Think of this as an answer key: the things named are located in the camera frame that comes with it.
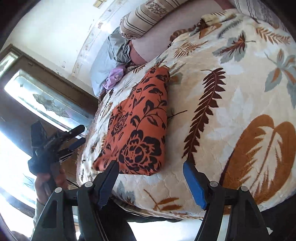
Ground orange black floral garment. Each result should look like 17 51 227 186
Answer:
92 65 171 176

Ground person's left hand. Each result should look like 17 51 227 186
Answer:
35 166 68 205

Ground wooden framed window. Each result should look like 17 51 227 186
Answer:
1 45 98 217

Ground purple small garment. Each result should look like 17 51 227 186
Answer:
102 65 126 90

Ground light blue grey cloth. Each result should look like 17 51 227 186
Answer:
90 27 131 97

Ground pink bed sheet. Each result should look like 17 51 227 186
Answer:
129 0 234 65

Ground striped beige bolster pillow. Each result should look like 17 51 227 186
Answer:
119 0 187 40

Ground grey striped pillow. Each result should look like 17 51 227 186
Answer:
229 0 288 32

